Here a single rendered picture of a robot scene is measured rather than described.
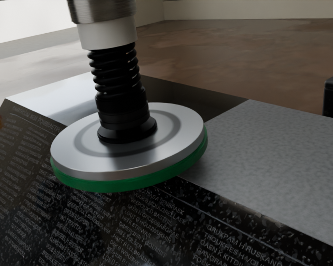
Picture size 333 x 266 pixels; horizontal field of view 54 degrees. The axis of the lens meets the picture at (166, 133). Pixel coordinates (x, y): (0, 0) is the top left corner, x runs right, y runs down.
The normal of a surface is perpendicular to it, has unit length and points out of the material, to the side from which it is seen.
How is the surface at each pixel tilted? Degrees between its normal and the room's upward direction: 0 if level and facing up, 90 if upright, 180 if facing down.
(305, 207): 0
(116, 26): 90
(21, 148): 45
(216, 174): 0
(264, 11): 90
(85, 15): 90
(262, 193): 0
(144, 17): 90
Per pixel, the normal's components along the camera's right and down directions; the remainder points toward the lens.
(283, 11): -0.72, 0.38
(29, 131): -0.60, -0.36
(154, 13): 0.68, 0.23
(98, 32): -0.10, 0.44
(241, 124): -0.13, -0.90
